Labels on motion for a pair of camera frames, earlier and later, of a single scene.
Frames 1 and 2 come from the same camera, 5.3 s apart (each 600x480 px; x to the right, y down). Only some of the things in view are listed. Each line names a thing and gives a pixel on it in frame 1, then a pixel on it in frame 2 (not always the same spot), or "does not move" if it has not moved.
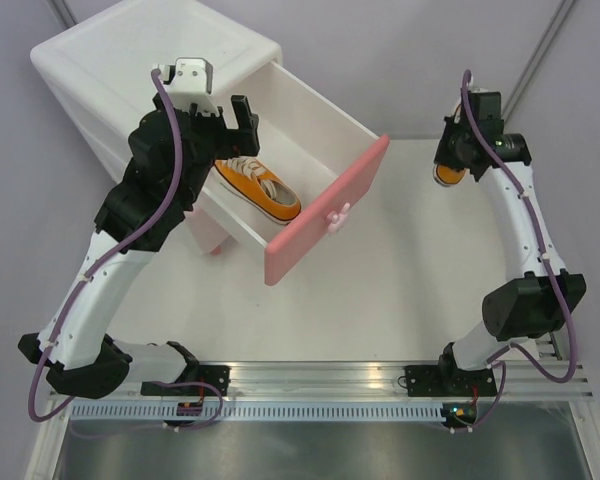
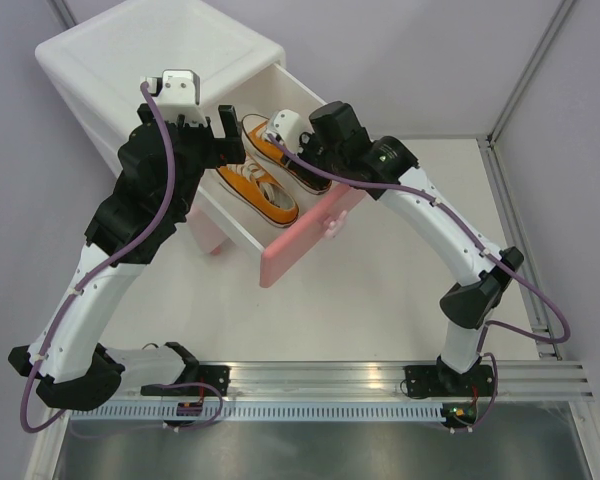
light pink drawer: [206, 230] does not move
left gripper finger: [247, 121] to [231, 126]
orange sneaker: [447, 176] to [254, 129]
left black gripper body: [215, 141] does not move
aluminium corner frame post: [543, 46] does not move
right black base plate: [448, 381] does not move
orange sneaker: [253, 184] does not move
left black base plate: [217, 375] does not move
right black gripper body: [449, 150] to [311, 151]
